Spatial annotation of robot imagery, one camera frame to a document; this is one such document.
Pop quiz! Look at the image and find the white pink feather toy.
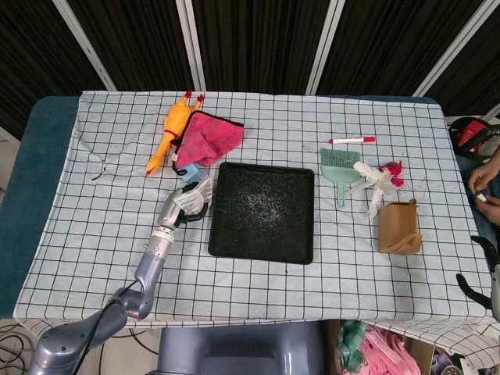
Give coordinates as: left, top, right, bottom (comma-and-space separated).
345, 159, 405, 219

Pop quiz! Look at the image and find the teal hand brush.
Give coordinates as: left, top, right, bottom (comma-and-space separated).
320, 148, 363, 209

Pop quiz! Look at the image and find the small blue box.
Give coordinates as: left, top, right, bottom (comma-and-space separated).
176, 162, 202, 184

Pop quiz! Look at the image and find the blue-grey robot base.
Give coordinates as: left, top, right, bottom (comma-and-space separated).
157, 320, 326, 375

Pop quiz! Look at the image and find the brown cardboard box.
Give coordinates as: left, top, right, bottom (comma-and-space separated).
323, 320, 435, 375

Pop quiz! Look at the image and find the red white marker pen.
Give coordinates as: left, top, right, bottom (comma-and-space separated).
328, 136, 377, 145

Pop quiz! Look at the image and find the yellow rubber chicken toy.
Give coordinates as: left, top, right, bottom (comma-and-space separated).
145, 90, 205, 176

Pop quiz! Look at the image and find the dark partition panel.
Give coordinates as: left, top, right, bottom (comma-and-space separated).
0, 0, 107, 138
316, 0, 486, 97
66, 0, 201, 93
192, 0, 332, 95
425, 0, 500, 118

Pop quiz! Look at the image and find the white checkered tablecloth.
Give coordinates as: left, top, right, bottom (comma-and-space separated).
12, 90, 500, 363

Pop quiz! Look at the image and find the green ribbon bundle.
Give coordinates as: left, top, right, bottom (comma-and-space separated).
337, 320, 369, 373

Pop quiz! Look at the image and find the white packet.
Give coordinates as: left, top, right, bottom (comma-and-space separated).
173, 177, 215, 216

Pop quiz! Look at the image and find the person right forearm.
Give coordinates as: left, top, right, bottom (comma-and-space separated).
483, 142, 500, 173

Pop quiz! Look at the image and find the pink ribbon bundle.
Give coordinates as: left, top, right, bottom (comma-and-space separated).
361, 325, 422, 375

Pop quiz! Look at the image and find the pink microfibre cloth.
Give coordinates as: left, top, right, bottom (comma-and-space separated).
170, 110, 245, 172

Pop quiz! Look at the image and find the person right hand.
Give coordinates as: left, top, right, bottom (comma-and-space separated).
467, 163, 500, 196

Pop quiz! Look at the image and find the white partition post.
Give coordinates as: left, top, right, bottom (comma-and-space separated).
175, 0, 207, 92
412, 0, 498, 97
52, 0, 117, 92
305, 0, 347, 95

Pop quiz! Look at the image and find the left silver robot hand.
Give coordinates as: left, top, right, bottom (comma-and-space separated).
157, 182, 212, 232

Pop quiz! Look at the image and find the teal table pad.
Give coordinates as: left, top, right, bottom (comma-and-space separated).
0, 95, 81, 320

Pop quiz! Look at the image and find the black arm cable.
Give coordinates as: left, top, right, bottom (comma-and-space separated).
72, 279, 144, 375

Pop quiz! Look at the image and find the person left hand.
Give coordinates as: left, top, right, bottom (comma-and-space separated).
475, 194, 500, 227

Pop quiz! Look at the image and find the blue jeans leg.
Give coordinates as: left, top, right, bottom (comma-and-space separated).
454, 153, 500, 251

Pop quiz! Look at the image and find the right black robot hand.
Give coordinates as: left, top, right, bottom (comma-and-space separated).
455, 234, 500, 309

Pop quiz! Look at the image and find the black floor cable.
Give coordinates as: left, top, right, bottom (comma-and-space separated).
127, 327, 162, 355
0, 323, 42, 375

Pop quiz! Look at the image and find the black baking tray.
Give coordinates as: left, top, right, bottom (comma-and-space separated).
206, 161, 316, 266

